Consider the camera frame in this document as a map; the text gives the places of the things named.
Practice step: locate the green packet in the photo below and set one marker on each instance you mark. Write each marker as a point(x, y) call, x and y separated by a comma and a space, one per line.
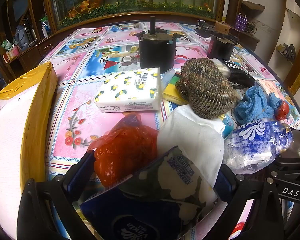
point(6, 44)

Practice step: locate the pink box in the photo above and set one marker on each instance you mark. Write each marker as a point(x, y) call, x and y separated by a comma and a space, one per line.
point(12, 53)

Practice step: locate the white spray bottle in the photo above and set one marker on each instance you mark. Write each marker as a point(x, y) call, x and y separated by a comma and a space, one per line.
point(44, 31)

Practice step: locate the grey blue thermos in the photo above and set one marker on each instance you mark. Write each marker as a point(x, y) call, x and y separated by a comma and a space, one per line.
point(22, 36)

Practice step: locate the black motor with wooden block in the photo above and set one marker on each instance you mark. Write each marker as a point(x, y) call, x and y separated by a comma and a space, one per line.
point(220, 47)

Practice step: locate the black flat motor device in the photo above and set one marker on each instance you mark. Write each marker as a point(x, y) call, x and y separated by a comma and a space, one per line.
point(205, 30)

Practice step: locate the dark blue tissue pack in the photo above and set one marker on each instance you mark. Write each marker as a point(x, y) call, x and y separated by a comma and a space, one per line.
point(145, 210)

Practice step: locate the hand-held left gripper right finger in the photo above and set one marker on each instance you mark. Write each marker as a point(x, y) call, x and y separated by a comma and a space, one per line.
point(226, 185)

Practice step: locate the wooden low cabinet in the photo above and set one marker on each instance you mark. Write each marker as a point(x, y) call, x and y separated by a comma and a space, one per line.
point(32, 52)

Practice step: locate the yellow green cloth pack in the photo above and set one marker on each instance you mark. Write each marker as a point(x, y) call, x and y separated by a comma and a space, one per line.
point(172, 90)

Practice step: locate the red plastic bag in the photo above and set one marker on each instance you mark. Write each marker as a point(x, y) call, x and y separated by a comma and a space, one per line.
point(122, 147)

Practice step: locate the yellow cardboard box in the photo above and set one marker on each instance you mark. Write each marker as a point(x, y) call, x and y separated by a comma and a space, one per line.
point(10, 142)

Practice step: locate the large black cylindrical motor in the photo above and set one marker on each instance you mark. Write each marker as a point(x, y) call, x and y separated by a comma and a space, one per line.
point(156, 50)

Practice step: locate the purple bottle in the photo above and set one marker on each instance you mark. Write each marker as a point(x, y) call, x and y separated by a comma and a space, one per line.
point(238, 21)
point(244, 22)

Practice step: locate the white cloth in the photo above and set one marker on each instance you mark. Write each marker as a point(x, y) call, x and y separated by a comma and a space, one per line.
point(190, 137)

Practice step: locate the black tissue packet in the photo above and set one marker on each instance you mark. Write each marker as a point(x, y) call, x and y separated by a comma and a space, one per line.
point(240, 76)

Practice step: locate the dark tool pile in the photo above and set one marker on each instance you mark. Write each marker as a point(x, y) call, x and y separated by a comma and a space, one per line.
point(288, 51)

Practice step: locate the lemon print tissue pack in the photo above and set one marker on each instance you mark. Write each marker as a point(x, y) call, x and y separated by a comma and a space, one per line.
point(130, 90)

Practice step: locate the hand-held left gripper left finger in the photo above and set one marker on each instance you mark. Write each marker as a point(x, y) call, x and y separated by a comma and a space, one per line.
point(76, 177)

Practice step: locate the blue white plastic bag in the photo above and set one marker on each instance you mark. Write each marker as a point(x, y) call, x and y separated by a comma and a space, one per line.
point(257, 142)

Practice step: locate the brown knit hat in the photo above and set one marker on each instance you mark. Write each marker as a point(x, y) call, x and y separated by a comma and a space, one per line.
point(207, 87)

